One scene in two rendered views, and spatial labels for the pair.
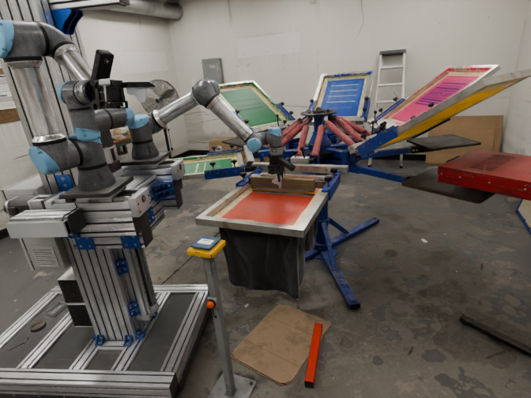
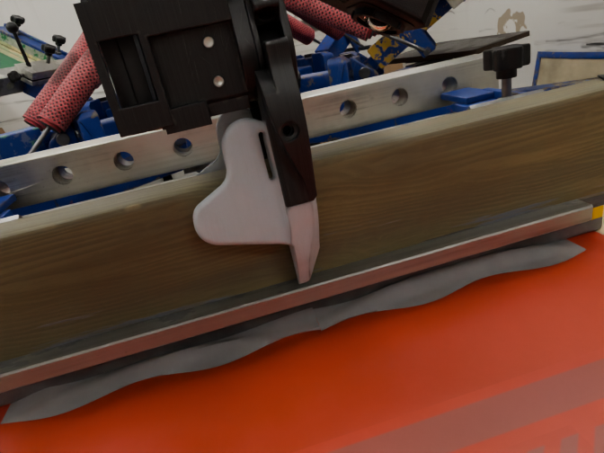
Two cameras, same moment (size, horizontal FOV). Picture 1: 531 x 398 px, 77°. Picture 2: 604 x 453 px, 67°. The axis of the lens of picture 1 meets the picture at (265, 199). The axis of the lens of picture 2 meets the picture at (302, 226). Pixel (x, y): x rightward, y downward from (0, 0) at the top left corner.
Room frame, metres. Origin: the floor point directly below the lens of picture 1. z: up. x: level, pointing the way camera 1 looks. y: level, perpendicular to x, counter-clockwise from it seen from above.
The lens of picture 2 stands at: (1.71, 0.02, 1.11)
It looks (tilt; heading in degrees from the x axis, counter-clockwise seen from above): 23 degrees down; 327
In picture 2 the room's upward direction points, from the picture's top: 11 degrees counter-clockwise
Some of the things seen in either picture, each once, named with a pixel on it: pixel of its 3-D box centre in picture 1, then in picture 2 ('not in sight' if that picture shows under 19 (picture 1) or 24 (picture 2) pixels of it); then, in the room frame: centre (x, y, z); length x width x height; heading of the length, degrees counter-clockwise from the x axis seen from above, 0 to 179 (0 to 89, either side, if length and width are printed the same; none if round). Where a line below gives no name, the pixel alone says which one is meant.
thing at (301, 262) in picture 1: (307, 241); not in sight; (1.67, -0.22, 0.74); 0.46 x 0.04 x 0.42; 155
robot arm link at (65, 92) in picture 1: (76, 94); not in sight; (1.16, 0.59, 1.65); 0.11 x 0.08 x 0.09; 57
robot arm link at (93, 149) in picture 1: (85, 148); not in sight; (1.41, 0.74, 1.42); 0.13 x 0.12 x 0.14; 147
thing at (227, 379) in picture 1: (220, 326); not in sight; (1.34, 0.29, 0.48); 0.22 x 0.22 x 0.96; 65
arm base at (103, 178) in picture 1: (95, 174); not in sight; (1.42, 0.74, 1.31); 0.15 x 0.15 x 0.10
